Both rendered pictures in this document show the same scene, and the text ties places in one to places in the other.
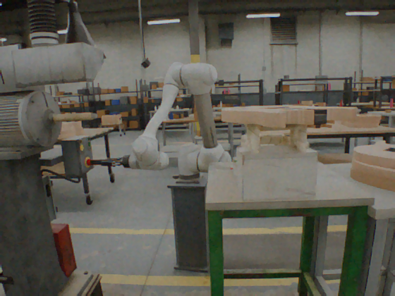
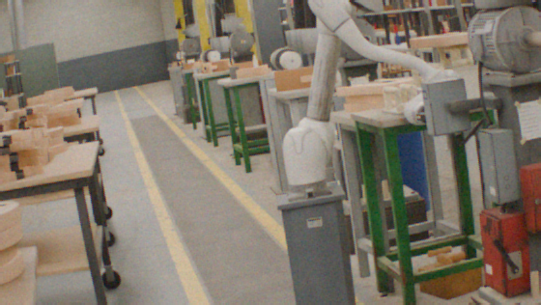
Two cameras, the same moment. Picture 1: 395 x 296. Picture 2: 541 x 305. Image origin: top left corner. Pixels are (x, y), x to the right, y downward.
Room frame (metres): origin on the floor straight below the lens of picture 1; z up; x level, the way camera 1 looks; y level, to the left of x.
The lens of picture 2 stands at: (2.93, 4.67, 1.43)
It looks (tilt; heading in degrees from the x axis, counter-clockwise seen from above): 6 degrees down; 258
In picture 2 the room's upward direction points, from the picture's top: 9 degrees counter-clockwise
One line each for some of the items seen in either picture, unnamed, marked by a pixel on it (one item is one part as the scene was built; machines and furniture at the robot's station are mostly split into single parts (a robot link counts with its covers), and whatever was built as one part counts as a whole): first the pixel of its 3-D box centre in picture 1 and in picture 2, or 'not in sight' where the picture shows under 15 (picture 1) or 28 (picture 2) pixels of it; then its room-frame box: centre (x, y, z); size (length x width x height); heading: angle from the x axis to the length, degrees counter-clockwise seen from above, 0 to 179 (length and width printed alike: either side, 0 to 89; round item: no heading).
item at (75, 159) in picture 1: (65, 161); (458, 114); (1.37, 0.75, 0.99); 0.24 x 0.21 x 0.26; 86
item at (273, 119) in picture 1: (278, 118); not in sight; (0.73, -0.24, 1.23); 0.09 x 0.07 x 0.04; 23
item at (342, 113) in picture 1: (338, 113); not in sight; (0.83, -0.48, 1.23); 0.10 x 0.07 x 0.04; 23
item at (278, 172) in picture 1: (274, 170); (459, 83); (0.93, -0.29, 1.02); 0.27 x 0.15 x 0.17; 89
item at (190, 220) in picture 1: (192, 221); (321, 275); (1.83, 0.07, 0.35); 0.28 x 0.28 x 0.70; 78
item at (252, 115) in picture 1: (276, 113); (451, 39); (0.92, -0.30, 1.23); 0.40 x 0.35 x 0.04; 23
